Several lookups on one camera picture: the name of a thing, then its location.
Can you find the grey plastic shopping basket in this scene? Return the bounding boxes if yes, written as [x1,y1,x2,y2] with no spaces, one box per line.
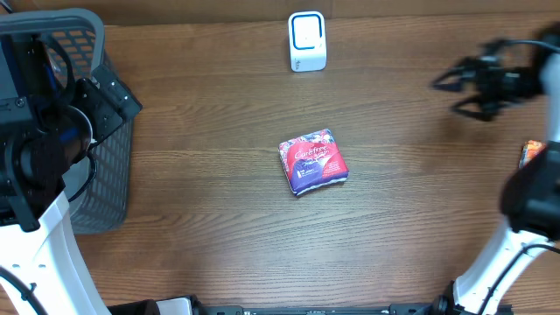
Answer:
[1,9,139,234]

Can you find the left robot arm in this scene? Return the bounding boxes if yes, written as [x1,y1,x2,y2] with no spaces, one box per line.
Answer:
[1,34,142,314]

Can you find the small orange box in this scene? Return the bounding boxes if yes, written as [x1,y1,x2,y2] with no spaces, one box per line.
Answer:
[519,140,545,168]

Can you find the white barcode scanner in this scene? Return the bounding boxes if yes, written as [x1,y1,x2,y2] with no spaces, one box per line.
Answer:
[288,10,327,73]

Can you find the red purple pad pack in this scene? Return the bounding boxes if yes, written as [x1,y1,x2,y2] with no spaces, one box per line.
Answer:
[278,129,349,196]

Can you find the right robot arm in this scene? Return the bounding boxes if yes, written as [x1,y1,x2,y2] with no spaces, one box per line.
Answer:
[420,24,559,314]

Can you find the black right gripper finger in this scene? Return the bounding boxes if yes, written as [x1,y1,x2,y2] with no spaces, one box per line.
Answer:
[430,59,480,92]
[451,95,499,122]

